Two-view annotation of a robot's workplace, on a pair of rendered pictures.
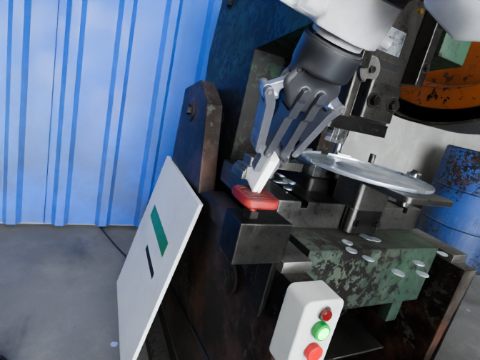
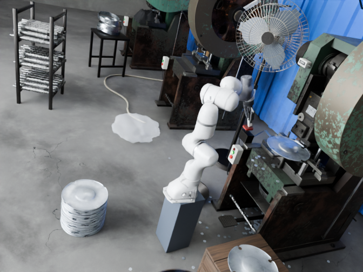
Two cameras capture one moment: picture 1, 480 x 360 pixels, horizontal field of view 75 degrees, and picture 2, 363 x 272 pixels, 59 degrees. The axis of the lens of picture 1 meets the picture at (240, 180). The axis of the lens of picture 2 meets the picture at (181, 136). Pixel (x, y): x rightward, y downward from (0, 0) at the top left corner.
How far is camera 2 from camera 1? 2.31 m
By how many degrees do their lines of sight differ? 82
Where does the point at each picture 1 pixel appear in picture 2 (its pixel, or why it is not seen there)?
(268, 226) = (244, 132)
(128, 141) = not seen: hidden behind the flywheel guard
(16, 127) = not seen: hidden behind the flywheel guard
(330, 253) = (255, 153)
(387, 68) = (308, 120)
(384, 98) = (299, 127)
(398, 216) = (292, 173)
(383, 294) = (265, 184)
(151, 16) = not seen: outside the picture
